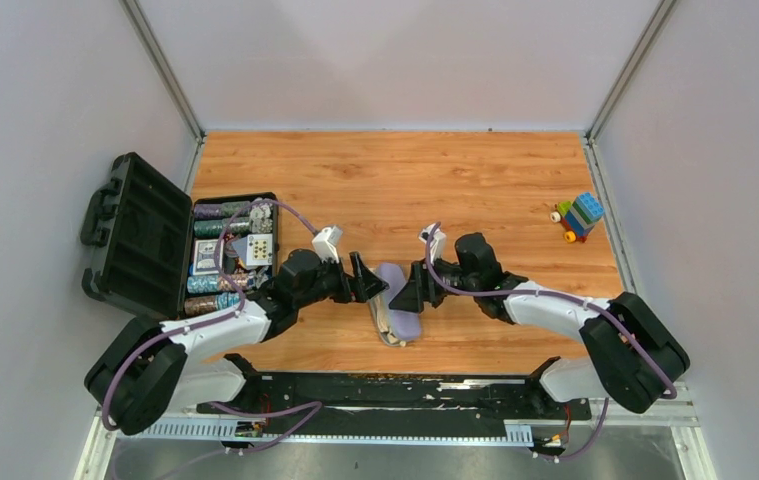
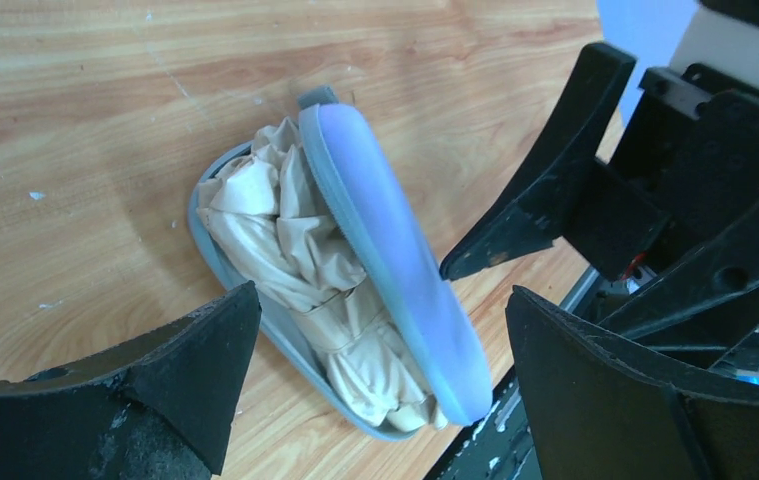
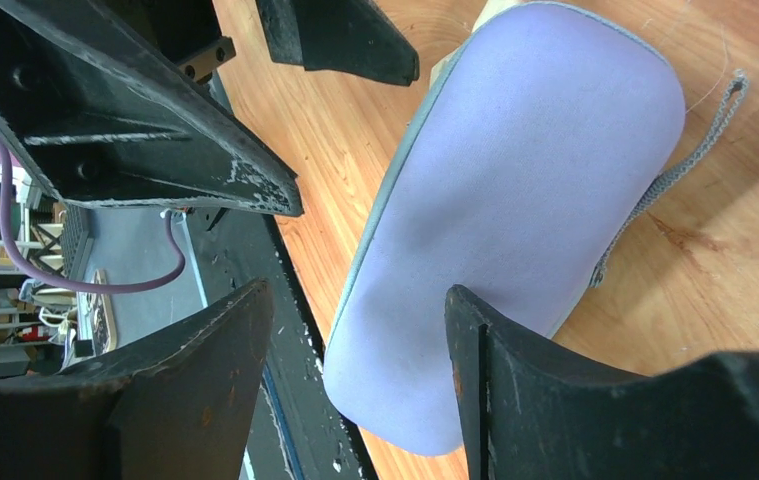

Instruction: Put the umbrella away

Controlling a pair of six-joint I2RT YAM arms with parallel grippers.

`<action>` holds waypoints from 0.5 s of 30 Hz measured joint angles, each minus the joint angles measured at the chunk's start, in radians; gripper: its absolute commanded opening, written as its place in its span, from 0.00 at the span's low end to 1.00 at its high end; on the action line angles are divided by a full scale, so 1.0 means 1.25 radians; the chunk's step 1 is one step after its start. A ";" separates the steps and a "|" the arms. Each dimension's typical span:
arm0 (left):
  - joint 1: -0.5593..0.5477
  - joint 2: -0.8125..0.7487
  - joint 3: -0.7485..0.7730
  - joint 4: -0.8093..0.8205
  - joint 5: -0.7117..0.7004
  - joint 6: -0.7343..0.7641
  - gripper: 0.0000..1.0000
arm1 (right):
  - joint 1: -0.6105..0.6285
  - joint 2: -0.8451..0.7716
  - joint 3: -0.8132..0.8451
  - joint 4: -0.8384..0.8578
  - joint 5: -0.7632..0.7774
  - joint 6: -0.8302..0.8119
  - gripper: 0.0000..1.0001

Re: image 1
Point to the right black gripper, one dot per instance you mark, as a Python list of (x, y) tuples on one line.
[(426, 284)]

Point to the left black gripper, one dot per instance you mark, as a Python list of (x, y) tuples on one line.
[(356, 281)]

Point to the grey glasses case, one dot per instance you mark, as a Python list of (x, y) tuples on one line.
[(406, 326)]

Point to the beige folding umbrella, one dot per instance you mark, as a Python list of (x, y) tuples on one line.
[(381, 316)]

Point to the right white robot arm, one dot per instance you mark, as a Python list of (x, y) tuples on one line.
[(632, 358)]

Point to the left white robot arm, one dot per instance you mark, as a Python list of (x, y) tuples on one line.
[(151, 367)]

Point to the colourful toy block car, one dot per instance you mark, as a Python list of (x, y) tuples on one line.
[(578, 217)]

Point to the black poker chip case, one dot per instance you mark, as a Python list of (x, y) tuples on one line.
[(140, 227)]

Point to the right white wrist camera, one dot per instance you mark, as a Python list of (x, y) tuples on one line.
[(434, 240)]

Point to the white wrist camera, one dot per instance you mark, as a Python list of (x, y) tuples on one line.
[(325, 243), (434, 240)]

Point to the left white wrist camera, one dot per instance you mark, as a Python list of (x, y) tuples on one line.
[(325, 243)]

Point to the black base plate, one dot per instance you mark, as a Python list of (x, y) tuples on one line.
[(276, 391)]

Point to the aluminium frame rail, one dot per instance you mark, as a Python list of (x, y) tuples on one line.
[(344, 425)]

